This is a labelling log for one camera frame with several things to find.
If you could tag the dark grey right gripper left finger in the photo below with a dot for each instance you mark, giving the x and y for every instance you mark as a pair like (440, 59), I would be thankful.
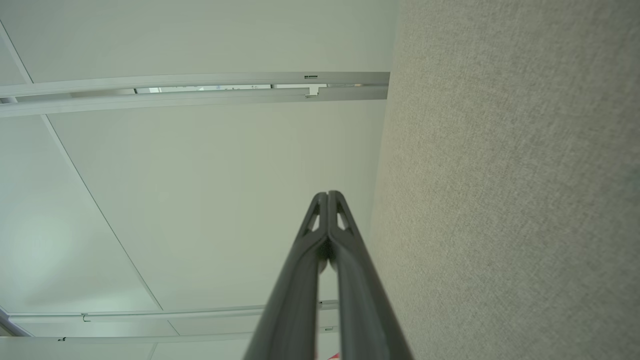
(295, 300)

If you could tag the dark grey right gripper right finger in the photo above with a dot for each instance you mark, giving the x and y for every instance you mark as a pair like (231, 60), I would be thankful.
(362, 305)

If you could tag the grey aluminium frame rail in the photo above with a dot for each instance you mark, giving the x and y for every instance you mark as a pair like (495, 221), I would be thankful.
(150, 95)

